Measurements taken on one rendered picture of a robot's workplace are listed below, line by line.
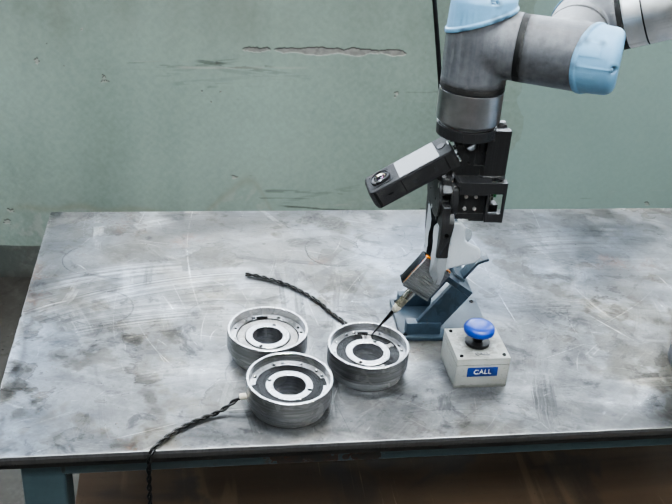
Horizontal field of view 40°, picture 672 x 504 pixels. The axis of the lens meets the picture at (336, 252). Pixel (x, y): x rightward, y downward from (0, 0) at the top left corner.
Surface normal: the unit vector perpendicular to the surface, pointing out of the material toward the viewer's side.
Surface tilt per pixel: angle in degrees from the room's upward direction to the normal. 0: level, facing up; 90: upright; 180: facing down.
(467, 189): 90
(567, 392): 0
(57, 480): 90
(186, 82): 90
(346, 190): 90
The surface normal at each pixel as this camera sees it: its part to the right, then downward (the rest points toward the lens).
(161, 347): 0.06, -0.87
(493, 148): 0.09, 0.49
